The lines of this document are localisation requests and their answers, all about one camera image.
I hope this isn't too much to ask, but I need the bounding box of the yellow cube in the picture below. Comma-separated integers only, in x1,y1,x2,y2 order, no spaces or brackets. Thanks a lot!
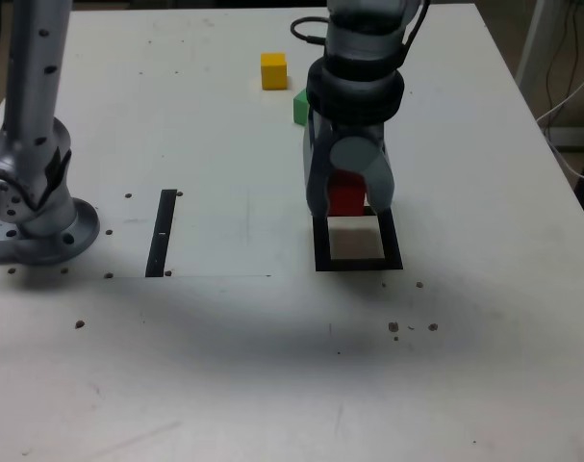
260,52,289,91

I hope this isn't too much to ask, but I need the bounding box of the white cable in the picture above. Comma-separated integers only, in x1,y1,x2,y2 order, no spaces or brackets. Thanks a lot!
535,64,584,183

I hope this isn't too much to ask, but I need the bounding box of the black tape strip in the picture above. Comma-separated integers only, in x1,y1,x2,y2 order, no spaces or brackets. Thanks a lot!
144,189,178,279

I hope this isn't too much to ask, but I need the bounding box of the black tape square outline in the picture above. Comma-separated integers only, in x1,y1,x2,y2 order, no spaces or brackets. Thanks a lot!
313,205,404,273

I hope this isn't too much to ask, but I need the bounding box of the thin black hanging cable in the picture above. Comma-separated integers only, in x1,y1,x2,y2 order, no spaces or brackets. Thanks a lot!
548,0,584,113

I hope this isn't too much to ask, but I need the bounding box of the green cube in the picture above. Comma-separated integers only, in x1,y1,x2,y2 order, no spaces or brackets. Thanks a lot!
292,89,315,127

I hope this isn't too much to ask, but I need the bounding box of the white post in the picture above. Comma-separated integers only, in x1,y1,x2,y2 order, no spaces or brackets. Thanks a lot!
515,0,560,92

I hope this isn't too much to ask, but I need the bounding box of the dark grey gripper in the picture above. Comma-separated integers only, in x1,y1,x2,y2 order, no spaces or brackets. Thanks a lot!
302,111,395,218

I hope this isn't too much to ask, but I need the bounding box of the red cube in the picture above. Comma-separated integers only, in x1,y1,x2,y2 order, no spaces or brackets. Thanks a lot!
327,169,368,218

